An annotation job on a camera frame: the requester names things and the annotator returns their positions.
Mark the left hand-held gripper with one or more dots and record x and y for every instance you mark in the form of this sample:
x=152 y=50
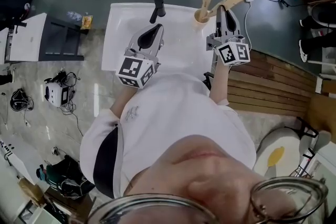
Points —
x=130 y=68

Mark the gray round cushion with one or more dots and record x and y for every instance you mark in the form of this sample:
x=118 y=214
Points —
x=323 y=139

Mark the brown wooden board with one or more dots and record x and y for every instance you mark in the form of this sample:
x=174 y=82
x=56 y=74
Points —
x=323 y=112

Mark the beige cup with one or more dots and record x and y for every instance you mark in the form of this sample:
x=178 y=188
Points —
x=200 y=24

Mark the white panel with black marks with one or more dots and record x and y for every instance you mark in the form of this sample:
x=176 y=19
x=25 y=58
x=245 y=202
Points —
x=18 y=157

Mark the small black white gadget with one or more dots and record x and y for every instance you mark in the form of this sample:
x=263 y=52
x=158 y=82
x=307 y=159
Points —
x=54 y=150

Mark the clear plastic bottle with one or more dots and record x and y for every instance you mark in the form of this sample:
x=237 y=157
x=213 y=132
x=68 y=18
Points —
x=74 y=16

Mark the small white box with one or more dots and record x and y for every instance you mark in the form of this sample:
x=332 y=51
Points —
x=319 y=84

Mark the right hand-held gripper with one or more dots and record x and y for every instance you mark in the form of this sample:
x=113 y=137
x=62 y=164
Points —
x=228 y=53

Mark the person's right forearm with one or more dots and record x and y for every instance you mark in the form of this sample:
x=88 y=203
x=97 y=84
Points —
x=219 y=84

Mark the fried egg cushion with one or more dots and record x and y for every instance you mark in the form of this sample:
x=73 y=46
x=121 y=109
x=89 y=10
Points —
x=286 y=139

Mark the person's left forearm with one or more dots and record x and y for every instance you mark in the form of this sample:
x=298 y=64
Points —
x=123 y=102

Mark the wooden slatted platform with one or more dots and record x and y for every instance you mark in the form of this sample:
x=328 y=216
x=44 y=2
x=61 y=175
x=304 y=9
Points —
x=267 y=81

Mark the small white plug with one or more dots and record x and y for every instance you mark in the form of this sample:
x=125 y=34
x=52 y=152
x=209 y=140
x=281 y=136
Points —
x=26 y=123

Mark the dark cabinet with white top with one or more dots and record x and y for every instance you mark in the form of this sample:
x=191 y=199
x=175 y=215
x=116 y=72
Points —
x=29 y=36

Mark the brown cardboard box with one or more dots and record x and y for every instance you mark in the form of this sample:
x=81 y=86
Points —
x=31 y=191

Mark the round metal eyeglasses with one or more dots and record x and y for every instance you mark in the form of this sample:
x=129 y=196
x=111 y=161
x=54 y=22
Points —
x=147 y=196

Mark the black waist device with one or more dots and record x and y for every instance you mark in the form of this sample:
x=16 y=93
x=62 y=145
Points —
x=208 y=81

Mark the person's face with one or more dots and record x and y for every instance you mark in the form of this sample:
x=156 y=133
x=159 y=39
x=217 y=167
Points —
x=210 y=165

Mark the white washbasin counter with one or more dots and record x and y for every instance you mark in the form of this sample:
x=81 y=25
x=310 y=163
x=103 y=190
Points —
x=183 y=47

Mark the yellow snack packet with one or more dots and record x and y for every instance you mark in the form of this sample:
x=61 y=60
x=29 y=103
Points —
x=86 y=22

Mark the person's white t-shirt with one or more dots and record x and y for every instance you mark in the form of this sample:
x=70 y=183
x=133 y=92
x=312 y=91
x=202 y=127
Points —
x=170 y=112

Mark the white device with black screen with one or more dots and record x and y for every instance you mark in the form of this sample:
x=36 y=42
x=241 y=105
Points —
x=53 y=93

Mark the black gray backpack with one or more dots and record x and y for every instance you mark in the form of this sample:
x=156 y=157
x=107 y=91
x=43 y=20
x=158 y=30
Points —
x=76 y=187

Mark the black cylinder tool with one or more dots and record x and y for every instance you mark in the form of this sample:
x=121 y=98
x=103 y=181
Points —
x=158 y=6

